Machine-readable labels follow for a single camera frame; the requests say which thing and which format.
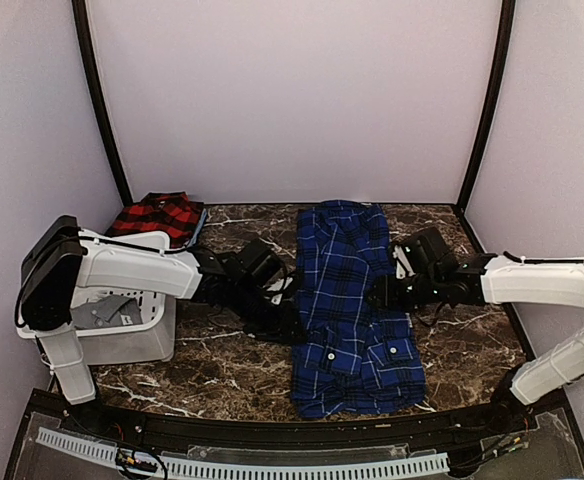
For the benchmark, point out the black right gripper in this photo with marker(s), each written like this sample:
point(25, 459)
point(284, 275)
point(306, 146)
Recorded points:
point(386, 295)

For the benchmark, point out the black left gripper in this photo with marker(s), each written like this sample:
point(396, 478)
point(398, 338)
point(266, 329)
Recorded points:
point(279, 330)

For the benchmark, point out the blue plaid long sleeve shirt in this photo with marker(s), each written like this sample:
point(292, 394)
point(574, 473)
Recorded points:
point(356, 358)

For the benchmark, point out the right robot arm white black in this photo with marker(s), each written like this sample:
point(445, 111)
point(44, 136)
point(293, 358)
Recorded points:
point(428, 272)

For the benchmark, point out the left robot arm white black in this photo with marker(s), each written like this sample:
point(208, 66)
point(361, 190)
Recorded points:
point(234, 281)

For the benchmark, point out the red black plaid folded shirt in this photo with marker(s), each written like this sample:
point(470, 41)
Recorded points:
point(172, 213)

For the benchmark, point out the white plastic laundry basket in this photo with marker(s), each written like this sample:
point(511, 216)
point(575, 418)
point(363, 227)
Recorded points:
point(68, 267)

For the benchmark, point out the grey shirt in basket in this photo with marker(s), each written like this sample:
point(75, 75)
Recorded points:
point(108, 312)

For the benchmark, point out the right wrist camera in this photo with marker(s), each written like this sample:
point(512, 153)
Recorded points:
point(402, 264)

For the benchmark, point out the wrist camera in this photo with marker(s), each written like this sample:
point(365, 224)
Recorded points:
point(282, 289)
point(402, 264)

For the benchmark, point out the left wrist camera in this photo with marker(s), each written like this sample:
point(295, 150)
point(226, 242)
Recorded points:
point(282, 289)

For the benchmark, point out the black front rail base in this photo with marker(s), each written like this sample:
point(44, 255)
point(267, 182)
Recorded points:
point(460, 430)

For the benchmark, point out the white slotted cable duct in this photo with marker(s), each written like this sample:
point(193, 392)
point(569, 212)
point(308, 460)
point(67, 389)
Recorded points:
point(220, 463)

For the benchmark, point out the black corner frame post right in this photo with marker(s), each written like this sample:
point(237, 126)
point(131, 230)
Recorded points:
point(488, 111)

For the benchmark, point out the black corner frame post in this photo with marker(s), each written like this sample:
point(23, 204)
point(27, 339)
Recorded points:
point(488, 111)
point(97, 97)

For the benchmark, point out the black corner frame post left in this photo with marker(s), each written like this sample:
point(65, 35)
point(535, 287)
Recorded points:
point(97, 97)

